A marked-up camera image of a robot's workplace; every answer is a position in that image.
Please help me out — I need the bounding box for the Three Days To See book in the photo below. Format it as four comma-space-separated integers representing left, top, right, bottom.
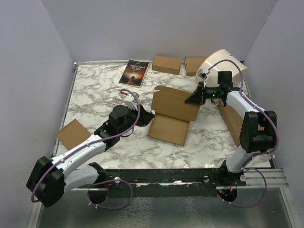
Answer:
119, 60, 149, 88

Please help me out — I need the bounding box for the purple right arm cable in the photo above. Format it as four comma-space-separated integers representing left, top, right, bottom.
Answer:
205, 59, 278, 209

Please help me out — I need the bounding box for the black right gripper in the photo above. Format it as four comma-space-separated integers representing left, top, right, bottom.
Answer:
185, 81, 222, 105

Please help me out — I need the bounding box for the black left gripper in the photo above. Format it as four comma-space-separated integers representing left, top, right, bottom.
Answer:
118, 103, 154, 134

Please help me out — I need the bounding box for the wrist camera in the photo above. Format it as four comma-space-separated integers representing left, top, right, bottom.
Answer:
198, 69, 209, 80
121, 91, 139, 111

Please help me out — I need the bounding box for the white cylindrical drum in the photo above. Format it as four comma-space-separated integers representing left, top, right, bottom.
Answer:
194, 49, 248, 87

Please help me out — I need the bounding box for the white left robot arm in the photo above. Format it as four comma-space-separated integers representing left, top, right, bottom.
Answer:
26, 105, 155, 208

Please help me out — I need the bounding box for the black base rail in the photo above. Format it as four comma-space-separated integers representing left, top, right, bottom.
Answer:
78, 167, 247, 199

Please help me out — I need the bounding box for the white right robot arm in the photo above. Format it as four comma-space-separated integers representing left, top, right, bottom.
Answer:
185, 71, 278, 186

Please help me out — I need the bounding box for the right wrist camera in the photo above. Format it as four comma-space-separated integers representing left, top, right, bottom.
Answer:
198, 69, 209, 80

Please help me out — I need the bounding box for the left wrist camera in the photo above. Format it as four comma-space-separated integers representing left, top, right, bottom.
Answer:
121, 91, 139, 111

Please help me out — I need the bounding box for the cardboard box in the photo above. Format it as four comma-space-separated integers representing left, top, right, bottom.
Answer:
152, 56, 182, 75
148, 85, 200, 146
57, 119, 91, 150
218, 91, 259, 146
184, 57, 207, 76

